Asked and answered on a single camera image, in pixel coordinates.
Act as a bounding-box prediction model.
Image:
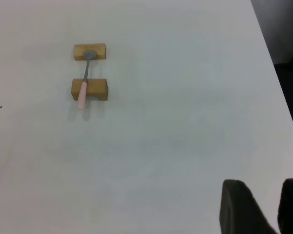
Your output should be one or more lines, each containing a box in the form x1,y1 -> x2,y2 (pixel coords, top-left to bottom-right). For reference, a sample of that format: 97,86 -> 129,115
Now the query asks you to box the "flat rectangular wooden block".
73,43 -> 106,61

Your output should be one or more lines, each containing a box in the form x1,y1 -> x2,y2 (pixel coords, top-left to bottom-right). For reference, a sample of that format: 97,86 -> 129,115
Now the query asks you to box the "arched wooden block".
70,78 -> 109,101

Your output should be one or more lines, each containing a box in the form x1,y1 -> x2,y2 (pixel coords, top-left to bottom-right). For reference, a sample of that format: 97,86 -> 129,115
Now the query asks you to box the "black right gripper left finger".
219,179 -> 279,234

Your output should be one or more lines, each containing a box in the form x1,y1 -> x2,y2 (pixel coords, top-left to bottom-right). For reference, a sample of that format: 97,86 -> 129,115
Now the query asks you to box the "pink handled grey spoon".
77,50 -> 97,110

